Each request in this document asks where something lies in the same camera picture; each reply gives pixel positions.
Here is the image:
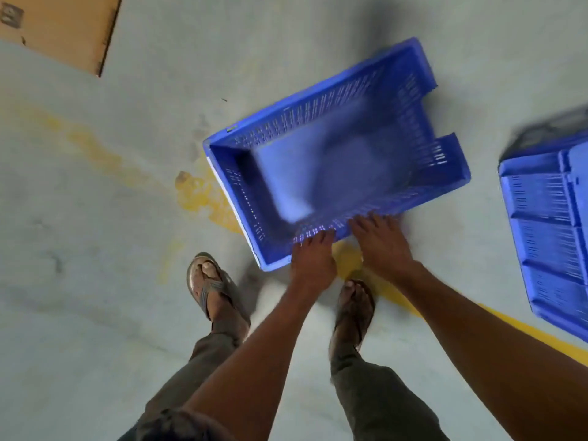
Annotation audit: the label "person's left brown sandal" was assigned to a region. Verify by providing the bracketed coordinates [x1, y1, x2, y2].
[186, 252, 252, 328]

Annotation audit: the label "person's left hand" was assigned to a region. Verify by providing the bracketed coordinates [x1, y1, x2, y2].
[290, 229, 339, 295]

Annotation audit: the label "person's right foot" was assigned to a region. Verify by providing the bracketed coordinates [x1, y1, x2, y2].
[330, 281, 371, 359]

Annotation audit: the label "person's left forearm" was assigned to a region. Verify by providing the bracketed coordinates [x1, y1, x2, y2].
[183, 282, 331, 441]

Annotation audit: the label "person's right forearm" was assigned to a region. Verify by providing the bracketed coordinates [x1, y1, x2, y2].
[394, 261, 588, 441]

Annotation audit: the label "person's right hand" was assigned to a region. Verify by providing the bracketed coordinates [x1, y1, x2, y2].
[347, 211, 417, 283]

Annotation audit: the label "person's grey trousers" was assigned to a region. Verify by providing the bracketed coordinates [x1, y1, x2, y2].
[117, 316, 451, 441]

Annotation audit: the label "person's foot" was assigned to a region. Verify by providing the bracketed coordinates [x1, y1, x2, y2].
[192, 261, 249, 336]
[330, 281, 371, 359]

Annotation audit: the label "blue crate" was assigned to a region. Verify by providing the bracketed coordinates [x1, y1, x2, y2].
[203, 37, 472, 273]
[498, 130, 588, 344]

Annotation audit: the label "flat orange cardboard sheet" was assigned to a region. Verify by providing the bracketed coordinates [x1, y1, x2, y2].
[0, 0, 124, 78]

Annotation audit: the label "person's left foot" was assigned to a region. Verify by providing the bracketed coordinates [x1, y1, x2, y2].
[192, 261, 249, 336]

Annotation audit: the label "person's grey patterned shirt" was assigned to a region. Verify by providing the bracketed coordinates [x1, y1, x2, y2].
[133, 408, 235, 441]

